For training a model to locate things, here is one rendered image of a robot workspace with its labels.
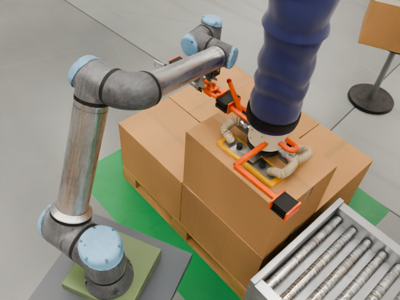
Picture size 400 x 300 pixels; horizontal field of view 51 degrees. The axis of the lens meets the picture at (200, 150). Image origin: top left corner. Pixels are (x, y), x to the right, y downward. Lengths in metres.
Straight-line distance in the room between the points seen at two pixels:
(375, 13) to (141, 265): 2.45
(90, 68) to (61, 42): 3.04
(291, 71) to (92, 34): 3.10
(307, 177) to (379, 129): 1.93
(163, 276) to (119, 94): 0.84
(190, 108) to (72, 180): 1.39
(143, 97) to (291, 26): 0.53
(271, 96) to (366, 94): 2.47
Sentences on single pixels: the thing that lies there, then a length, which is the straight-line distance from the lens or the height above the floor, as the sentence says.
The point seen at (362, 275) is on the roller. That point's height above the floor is 0.55.
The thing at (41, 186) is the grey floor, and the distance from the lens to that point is 3.08.
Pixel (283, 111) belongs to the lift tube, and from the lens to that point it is 1.65.
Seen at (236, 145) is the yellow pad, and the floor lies 0.99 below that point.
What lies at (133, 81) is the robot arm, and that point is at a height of 1.59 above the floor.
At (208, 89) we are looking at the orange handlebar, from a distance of 2.00.
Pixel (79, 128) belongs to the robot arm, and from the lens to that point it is 1.36.
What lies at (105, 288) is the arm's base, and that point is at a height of 0.86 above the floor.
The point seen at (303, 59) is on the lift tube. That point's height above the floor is 1.53.
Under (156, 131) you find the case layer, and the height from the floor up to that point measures 0.54.
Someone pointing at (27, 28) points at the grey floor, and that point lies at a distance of 4.60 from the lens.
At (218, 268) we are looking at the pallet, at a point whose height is 0.02.
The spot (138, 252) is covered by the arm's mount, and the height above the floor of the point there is 0.80.
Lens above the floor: 2.37
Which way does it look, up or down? 48 degrees down
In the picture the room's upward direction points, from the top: 6 degrees clockwise
